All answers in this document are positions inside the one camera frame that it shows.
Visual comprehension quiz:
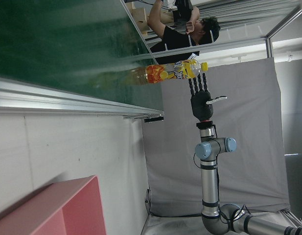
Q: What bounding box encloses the aluminium enclosure frame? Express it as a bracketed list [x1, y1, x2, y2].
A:
[150, 4, 302, 59]

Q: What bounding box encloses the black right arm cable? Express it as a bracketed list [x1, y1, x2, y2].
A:
[192, 124, 251, 225]

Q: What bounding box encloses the green conveyor belt aluminium frame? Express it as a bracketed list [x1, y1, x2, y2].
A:
[0, 0, 165, 120]

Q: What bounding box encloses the orange juice bottle yellow cap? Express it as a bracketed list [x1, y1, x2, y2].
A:
[145, 59, 209, 84]

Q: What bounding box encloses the grey backdrop curtain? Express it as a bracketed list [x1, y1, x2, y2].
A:
[140, 56, 292, 218]

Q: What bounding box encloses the tan wooden box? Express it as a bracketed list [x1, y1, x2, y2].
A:
[131, 7, 151, 35]

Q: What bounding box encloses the pink plastic basket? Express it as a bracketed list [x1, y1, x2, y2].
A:
[0, 175, 107, 235]

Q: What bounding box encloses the person in black shirt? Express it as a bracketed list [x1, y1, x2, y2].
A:
[147, 0, 221, 64]

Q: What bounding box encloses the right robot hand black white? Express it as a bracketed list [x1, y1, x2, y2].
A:
[187, 72, 228, 122]

